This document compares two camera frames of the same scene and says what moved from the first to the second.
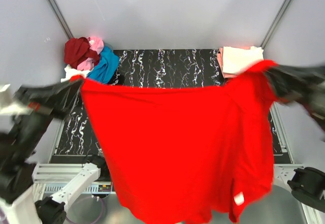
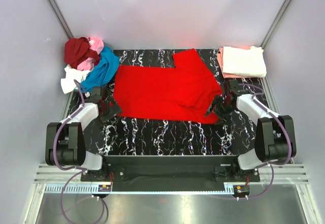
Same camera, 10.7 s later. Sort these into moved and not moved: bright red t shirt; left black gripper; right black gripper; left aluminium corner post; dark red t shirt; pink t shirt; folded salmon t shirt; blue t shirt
Moved: left black gripper; right black gripper; bright red t shirt
Not moved: left aluminium corner post; pink t shirt; dark red t shirt; blue t shirt; folded salmon t shirt
